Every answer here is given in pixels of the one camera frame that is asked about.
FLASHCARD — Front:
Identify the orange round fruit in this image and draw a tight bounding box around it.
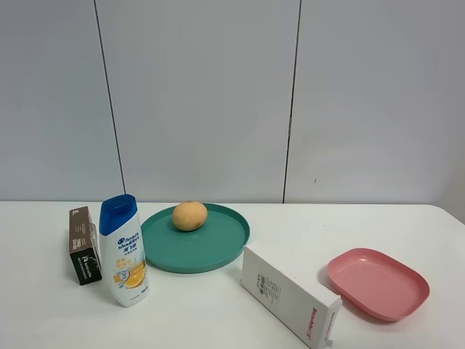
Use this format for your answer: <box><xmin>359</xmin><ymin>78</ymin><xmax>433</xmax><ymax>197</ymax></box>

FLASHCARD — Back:
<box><xmin>171</xmin><ymin>201</ymin><xmax>208</xmax><ymax>231</ymax></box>

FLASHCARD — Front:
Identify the round green plate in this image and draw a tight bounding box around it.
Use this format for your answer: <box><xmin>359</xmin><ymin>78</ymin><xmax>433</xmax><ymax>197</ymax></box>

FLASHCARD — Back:
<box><xmin>141</xmin><ymin>204</ymin><xmax>250</xmax><ymax>274</ymax></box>

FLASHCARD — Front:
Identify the white blue-capped shampoo bottle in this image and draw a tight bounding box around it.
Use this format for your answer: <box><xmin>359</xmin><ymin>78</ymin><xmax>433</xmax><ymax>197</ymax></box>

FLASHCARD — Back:
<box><xmin>98</xmin><ymin>194</ymin><xmax>149</xmax><ymax>308</ymax></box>

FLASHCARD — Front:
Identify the long white carton box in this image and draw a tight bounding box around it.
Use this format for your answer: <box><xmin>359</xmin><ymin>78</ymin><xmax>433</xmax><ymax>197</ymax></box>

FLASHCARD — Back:
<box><xmin>240</xmin><ymin>241</ymin><xmax>342</xmax><ymax>348</ymax></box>

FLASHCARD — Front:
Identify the brown and black box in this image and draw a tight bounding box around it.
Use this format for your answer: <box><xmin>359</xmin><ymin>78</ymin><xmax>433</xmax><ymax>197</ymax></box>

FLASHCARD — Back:
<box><xmin>68</xmin><ymin>206</ymin><xmax>102</xmax><ymax>285</ymax></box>

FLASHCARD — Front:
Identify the pink rectangular plate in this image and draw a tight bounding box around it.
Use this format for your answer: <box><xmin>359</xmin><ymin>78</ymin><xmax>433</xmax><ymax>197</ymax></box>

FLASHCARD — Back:
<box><xmin>326</xmin><ymin>248</ymin><xmax>430</xmax><ymax>322</ymax></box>

